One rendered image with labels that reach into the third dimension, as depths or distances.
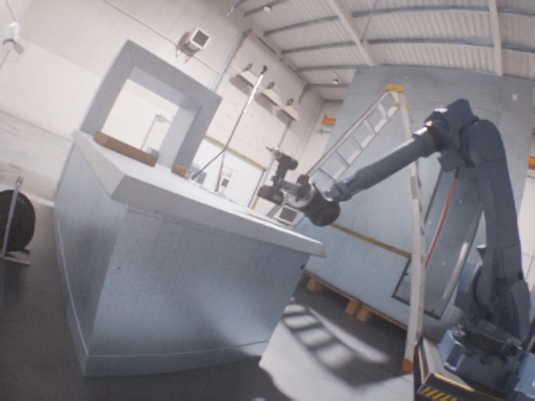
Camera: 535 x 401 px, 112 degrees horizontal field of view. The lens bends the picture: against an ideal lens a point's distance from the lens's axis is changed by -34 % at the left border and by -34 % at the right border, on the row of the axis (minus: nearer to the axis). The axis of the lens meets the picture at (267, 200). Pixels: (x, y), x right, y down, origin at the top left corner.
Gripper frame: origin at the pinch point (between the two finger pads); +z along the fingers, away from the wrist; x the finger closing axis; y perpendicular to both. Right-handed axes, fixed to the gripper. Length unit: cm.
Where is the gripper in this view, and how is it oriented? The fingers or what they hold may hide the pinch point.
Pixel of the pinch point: (278, 180)
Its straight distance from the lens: 122.5
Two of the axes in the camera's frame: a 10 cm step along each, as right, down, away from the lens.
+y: -4.0, 9.2, -0.1
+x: -6.5, -2.7, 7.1
